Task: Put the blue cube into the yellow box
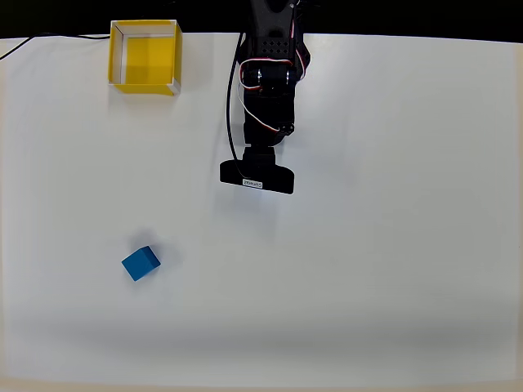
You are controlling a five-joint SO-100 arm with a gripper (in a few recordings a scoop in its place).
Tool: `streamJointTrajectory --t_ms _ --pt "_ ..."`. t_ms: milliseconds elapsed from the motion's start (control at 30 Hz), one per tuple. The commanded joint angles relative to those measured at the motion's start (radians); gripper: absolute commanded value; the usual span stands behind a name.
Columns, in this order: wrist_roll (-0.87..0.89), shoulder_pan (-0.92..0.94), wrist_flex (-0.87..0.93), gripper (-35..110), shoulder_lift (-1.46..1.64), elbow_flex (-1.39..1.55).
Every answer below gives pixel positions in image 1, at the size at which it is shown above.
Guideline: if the black bar-shaped webcam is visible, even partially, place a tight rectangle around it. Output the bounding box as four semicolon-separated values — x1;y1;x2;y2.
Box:
219;145;296;195

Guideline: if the thin black table cable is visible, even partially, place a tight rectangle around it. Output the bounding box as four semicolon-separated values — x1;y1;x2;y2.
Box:
0;33;112;61

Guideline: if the blue cube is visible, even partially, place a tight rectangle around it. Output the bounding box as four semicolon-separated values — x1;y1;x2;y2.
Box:
121;245;162;283

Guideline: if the long black camera cable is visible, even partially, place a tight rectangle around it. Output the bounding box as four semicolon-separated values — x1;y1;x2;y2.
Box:
226;32;247;179

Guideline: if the white red servo cable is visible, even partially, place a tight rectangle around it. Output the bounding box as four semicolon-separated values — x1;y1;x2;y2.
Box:
237;81;287;134
238;3;312;89

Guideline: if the yellow open cardboard box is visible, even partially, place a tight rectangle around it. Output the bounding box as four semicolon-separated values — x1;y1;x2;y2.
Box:
107;19;182;97

